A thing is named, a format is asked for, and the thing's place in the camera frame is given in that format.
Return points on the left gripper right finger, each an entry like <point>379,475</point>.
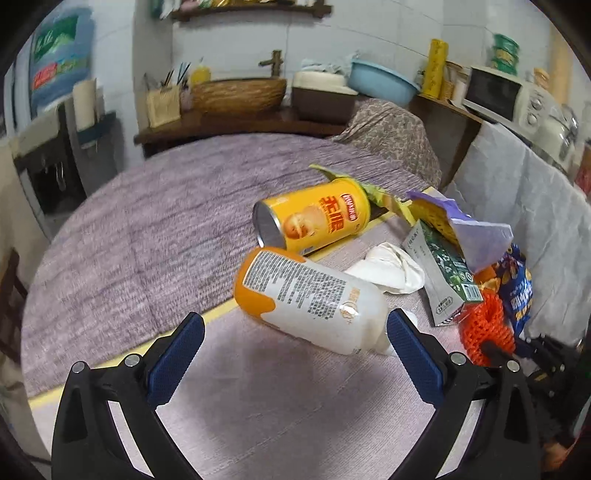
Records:
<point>505,442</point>

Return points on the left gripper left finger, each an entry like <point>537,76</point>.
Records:
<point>86,443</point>

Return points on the orange mesh scrubber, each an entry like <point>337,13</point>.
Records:
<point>486,323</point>

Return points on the blue snack bag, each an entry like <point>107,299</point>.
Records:
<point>516,288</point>

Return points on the green white milk carton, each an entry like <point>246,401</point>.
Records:
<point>450,286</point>

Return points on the purple plastic bag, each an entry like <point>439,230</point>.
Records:
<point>480,243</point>

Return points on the white tissue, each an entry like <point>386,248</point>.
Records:
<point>391,269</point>

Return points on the white orange plastic bottle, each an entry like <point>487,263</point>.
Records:
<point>312,302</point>

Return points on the purple table mat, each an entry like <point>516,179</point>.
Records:
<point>166,238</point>

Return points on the red canister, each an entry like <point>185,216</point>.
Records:
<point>583,176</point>

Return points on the white sheet cover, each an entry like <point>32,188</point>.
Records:
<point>502,180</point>

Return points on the yellow green snack wrapper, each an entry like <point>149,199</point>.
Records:
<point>376,194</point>

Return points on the white rice cooker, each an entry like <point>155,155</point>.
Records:
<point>557,135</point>

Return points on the wooden cabinet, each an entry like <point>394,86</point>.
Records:
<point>450,130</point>

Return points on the water dispenser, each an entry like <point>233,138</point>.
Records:
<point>59,166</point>

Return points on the white microwave oven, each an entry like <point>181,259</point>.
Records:
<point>518,105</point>

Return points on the chopstick holder box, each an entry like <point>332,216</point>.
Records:
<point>163,106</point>

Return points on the yellow roll of bags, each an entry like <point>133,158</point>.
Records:
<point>435,70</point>

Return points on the light blue plastic basin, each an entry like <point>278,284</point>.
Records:
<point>376,81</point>

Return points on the woven basket sink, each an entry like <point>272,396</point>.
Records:
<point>239,96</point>

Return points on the brown beige lidded pot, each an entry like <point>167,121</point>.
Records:
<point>322,97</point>

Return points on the yellow soap bottle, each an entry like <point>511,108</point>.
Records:
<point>200,74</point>

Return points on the blue water jug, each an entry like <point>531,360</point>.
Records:
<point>60,55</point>

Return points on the brass faucet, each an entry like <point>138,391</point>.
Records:
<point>275,63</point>

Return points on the wooden wall shelf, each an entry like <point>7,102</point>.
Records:
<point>317,9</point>

